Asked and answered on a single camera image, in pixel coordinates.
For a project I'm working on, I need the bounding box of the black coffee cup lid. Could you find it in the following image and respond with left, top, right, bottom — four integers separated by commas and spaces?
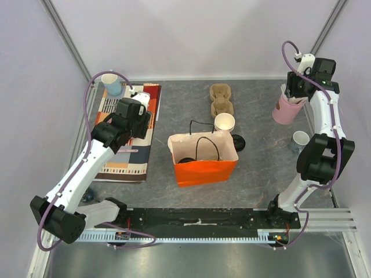
178, 157, 195, 164

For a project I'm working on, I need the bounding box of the orange paper bag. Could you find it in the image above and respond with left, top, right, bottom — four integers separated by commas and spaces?
168, 129, 239, 187

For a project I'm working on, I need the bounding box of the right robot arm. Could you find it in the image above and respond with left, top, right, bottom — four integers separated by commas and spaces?
265, 54, 355, 228

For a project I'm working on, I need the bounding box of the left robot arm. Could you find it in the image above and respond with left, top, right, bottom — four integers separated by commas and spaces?
30, 92, 151, 244

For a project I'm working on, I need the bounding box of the white paper straws bundle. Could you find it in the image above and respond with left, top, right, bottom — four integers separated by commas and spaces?
287, 97, 307, 105

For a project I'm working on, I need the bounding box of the pink polka dot plate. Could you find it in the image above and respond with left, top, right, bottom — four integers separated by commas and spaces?
125, 138, 134, 146

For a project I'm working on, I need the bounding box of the pink straw holder cup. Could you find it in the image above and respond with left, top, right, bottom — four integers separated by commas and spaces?
272, 84, 307, 125

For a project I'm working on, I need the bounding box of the light blue mug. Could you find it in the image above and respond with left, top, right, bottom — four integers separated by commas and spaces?
101, 73, 122, 97

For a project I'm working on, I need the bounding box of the colourful patchwork placemat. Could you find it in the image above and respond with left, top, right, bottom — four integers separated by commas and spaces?
94, 83, 161, 183

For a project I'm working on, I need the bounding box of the grey speckled mug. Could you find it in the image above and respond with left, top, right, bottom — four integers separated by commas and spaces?
289, 130, 310, 153

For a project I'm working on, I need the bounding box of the lower brown cup carrier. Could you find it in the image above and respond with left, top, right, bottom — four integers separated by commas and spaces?
209, 83, 234, 118

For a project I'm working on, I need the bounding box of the stack of black lids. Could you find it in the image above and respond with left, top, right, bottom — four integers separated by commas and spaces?
232, 134, 246, 152

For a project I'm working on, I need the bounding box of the stack of paper cups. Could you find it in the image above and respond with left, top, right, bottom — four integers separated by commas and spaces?
214, 113, 235, 132

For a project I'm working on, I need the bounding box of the dark blue mug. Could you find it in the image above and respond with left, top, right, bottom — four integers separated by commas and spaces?
81, 188, 94, 203

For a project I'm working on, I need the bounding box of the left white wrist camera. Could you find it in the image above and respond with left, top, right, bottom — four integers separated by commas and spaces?
129, 89, 151, 109

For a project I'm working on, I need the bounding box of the pink handled fork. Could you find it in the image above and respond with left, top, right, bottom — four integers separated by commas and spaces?
117, 149, 139, 153

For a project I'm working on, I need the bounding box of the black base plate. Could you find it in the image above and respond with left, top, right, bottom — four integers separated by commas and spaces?
113, 208, 301, 239

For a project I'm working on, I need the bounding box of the slotted cable duct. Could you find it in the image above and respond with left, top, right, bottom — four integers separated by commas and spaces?
76, 229, 277, 244

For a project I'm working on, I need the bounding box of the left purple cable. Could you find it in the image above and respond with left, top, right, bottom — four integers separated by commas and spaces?
37, 71, 157, 252

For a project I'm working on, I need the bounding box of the purple cable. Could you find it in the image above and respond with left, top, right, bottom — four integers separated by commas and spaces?
37, 71, 157, 252
282, 40, 343, 251

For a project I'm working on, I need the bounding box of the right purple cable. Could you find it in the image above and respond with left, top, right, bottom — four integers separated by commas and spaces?
282, 40, 343, 251

